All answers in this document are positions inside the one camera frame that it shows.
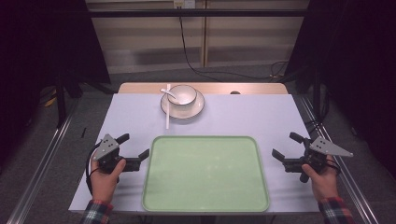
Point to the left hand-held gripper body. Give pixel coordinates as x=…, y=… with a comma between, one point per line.
x=107, y=150

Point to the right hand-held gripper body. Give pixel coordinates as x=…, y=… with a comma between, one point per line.
x=327, y=147

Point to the white plate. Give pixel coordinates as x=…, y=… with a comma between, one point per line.
x=186, y=112

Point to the white spoon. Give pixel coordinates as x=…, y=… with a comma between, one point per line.
x=164, y=90

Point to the green tray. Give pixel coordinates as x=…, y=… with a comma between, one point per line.
x=205, y=174

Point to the white bowl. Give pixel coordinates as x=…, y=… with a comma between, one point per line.
x=183, y=95

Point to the person's left hand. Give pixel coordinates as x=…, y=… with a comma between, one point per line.
x=104, y=183

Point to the person's right hand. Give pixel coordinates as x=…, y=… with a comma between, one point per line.
x=323, y=183

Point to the small black floor strip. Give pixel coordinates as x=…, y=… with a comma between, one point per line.
x=83, y=132

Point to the pale lilac table cover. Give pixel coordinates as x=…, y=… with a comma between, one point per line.
x=249, y=118

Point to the black stand leg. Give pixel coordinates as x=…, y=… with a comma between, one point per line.
x=317, y=93
x=61, y=102

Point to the wooden table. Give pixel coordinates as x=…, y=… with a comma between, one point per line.
x=218, y=88

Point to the black horizontal bar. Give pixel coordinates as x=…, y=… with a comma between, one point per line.
x=196, y=13

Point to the metal rail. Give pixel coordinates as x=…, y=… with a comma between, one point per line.
x=39, y=172
x=353, y=189

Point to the wooden wall strip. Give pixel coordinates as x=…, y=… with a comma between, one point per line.
x=204, y=34

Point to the white wall outlet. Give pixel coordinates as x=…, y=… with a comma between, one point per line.
x=184, y=3

